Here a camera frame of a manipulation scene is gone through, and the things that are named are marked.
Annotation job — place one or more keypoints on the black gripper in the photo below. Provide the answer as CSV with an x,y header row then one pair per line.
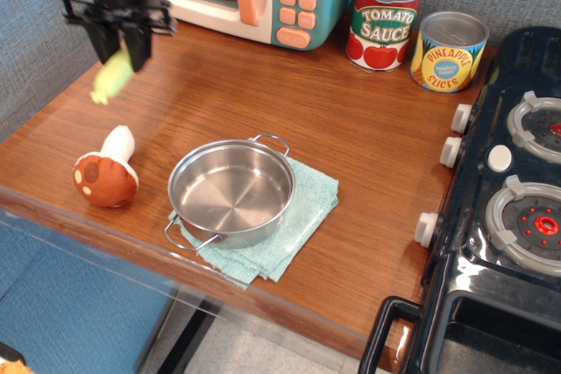
x,y
139,18

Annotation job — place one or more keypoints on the plush brown mushroom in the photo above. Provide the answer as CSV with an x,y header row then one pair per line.
x,y
105,179

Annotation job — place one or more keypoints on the silver steel pot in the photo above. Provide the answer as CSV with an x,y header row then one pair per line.
x,y
229,194

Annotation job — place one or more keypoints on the teal folded cloth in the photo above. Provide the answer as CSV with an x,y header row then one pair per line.
x,y
315,197

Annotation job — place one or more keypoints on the tomato sauce can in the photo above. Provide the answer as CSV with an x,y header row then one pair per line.
x,y
380,32

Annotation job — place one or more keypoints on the pineapple slices can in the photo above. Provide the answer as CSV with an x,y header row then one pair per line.
x,y
449,47

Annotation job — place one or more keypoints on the orange plush toy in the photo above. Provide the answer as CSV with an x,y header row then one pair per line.
x,y
15,367

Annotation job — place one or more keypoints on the black toy stove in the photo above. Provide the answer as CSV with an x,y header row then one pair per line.
x,y
491,284

